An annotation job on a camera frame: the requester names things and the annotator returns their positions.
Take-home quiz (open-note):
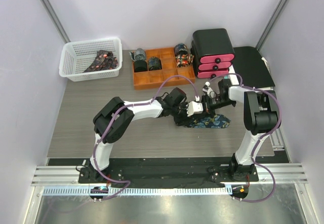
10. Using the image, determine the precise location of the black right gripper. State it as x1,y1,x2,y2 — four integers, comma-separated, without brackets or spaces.
194,94,235,119

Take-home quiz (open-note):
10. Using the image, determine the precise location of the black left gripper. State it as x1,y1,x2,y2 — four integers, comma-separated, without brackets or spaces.
170,102,193,126

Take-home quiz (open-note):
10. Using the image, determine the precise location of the blue snail pattern tie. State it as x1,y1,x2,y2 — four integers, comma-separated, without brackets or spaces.
184,114,231,129

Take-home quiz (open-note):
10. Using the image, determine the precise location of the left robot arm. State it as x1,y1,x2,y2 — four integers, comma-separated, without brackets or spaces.
90,87,187,183

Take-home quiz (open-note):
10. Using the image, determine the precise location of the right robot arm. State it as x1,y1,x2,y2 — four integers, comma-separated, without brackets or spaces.
207,79,281,181

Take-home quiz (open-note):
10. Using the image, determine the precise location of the orange wooden divider tray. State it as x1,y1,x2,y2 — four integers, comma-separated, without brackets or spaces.
132,47,195,90

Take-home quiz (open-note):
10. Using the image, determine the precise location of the white paper box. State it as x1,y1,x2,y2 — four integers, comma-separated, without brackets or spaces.
228,65,240,85

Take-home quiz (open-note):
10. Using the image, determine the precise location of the orange floral rolled tie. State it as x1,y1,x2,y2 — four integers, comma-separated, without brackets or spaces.
175,54,194,67

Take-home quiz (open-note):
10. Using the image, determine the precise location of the dark blue rolled tie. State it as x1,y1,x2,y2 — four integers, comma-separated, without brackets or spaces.
148,56,162,71

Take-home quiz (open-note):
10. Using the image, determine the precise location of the black pink drawer unit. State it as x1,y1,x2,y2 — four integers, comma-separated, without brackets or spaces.
190,28,235,79

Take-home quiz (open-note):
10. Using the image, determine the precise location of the black rolled tie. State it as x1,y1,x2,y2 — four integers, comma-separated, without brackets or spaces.
133,60,148,72

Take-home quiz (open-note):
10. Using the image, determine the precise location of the blue floral rolled tie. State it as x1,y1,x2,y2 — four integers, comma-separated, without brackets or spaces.
174,43,189,57

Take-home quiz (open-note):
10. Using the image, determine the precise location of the grey rolled tie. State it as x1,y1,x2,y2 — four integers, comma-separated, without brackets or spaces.
129,48,146,62

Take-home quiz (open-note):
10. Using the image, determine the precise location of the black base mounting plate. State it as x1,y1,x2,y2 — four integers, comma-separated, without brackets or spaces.
76,157,259,189

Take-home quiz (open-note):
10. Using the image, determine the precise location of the dark red dotted tie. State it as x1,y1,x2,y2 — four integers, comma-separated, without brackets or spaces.
84,50,119,73

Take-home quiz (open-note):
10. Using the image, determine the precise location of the white plastic basket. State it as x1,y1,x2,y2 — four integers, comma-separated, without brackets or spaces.
59,37,123,82

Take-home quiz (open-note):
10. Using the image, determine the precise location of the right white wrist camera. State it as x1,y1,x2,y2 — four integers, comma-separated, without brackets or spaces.
202,82,217,98

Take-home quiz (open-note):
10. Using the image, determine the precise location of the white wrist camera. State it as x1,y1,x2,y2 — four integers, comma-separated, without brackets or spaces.
202,82,217,98
186,101,204,117

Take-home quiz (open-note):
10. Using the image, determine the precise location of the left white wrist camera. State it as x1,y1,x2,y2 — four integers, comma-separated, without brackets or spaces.
186,101,204,117

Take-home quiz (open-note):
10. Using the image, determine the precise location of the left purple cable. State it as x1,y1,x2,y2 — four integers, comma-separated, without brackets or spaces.
91,74,200,201

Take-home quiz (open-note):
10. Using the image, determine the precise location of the purple cable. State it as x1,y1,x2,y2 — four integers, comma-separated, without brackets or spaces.
207,73,282,203
91,74,200,201

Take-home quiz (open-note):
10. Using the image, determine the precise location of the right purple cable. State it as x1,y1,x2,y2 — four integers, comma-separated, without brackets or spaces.
207,73,282,203

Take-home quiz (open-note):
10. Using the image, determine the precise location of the aluminium frame rail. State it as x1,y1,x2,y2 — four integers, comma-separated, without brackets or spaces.
32,163,308,189

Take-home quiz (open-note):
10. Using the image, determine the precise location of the white slotted cable duct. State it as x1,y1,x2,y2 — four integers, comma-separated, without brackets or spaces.
43,185,232,197

